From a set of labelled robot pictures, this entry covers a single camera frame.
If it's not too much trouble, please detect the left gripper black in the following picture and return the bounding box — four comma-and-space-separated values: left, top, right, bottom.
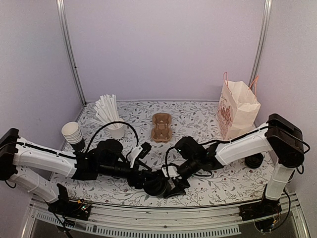
98, 159, 159, 189

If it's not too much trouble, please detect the black plastic cup lid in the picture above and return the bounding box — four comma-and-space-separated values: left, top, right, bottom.
143, 179, 164, 197

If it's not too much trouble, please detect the black white paper cup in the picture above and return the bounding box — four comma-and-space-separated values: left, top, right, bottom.
158, 179, 175, 198

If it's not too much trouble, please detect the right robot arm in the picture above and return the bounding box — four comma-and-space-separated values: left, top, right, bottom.
161, 114, 310, 216

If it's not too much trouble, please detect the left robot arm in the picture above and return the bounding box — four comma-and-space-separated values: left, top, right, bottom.
0, 128, 156, 215

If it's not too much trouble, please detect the paper takeout bag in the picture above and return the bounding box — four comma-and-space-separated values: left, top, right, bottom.
216, 72, 261, 140

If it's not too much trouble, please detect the brown cardboard cup carrier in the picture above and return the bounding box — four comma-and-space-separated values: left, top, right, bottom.
151, 113, 172, 143

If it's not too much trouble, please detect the white cup holding straws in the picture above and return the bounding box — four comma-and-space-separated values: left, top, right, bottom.
107, 123, 125, 141

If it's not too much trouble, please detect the stack of black lids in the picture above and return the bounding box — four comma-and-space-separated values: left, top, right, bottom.
245, 153, 264, 169

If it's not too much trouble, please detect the bundle of wrapped straws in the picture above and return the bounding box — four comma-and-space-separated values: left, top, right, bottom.
91, 94, 120, 125

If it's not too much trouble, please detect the stack of paper cups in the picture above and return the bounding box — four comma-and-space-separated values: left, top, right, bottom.
61, 121, 85, 151

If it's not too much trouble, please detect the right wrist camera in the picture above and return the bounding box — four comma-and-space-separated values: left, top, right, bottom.
161, 166, 180, 179

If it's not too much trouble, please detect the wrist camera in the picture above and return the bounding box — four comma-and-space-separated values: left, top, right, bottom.
127, 142, 152, 168
161, 166, 180, 179

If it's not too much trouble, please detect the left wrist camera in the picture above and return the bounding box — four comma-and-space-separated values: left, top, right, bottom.
127, 142, 152, 168

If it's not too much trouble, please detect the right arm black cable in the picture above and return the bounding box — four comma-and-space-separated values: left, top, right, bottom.
164, 141, 223, 177

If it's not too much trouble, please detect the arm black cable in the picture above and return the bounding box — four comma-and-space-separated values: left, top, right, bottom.
164, 141, 223, 177
86, 120, 139, 159

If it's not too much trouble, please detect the front aluminium rail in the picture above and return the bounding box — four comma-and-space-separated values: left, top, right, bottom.
22, 193, 311, 238

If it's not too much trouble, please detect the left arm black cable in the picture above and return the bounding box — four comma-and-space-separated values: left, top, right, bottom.
86, 120, 139, 159

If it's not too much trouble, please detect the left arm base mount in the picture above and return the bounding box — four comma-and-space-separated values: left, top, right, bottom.
48, 199, 92, 221

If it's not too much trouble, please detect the right aluminium frame post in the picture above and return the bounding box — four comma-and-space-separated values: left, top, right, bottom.
249, 0, 272, 85

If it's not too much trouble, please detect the aluminium frame post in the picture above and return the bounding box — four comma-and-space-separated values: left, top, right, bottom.
249, 0, 272, 85
56, 0, 87, 106

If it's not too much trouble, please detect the left aluminium frame post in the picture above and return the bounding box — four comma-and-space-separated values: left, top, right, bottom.
56, 0, 87, 106

